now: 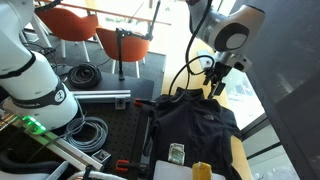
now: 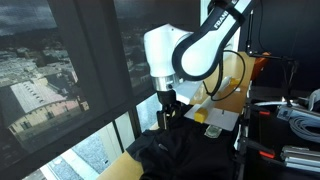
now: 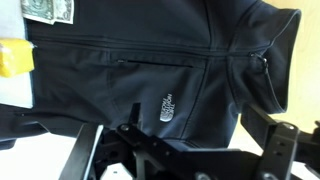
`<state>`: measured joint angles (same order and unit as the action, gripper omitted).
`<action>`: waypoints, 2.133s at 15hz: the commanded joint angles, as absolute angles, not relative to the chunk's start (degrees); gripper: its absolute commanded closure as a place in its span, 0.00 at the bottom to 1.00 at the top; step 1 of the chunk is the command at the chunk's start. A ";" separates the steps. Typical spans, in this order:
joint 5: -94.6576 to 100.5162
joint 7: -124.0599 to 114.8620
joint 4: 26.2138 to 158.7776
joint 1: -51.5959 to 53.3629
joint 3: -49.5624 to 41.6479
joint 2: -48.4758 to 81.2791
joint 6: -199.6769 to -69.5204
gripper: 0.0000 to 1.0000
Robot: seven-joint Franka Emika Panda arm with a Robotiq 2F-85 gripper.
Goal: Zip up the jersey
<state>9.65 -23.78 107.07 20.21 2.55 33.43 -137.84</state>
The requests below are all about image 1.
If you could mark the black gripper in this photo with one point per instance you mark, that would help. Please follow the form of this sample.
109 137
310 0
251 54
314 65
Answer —
222 70

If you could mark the black zip jersey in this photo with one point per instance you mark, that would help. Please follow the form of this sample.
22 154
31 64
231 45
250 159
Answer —
200 133

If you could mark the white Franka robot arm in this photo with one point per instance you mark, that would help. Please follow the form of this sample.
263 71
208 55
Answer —
30 83

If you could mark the orange black clamp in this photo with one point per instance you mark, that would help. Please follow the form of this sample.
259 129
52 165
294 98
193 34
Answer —
121 165
138 102

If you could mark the orange chair with white legs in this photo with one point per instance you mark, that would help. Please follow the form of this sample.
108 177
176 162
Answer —
133 46
70 30

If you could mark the yellow block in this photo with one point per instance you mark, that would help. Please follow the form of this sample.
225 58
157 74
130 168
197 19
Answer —
201 172

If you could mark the black clamping bar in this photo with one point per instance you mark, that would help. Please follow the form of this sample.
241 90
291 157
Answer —
138 140

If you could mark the white paper sheet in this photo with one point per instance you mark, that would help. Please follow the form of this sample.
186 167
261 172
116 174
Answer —
170 171

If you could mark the black perforated breadboard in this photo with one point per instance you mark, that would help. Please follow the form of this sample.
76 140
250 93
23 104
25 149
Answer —
121 133

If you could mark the black smooth base plate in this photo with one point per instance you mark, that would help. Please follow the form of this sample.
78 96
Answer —
133 86

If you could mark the black window frame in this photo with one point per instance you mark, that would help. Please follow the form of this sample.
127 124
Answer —
266 149

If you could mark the metal corner bracket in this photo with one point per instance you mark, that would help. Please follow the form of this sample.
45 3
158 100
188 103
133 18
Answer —
120 103
101 156

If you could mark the black camera stand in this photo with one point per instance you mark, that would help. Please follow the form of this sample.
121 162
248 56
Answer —
119 50

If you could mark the long aluminium extrusion rail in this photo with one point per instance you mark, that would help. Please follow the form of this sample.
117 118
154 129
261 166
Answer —
100 96

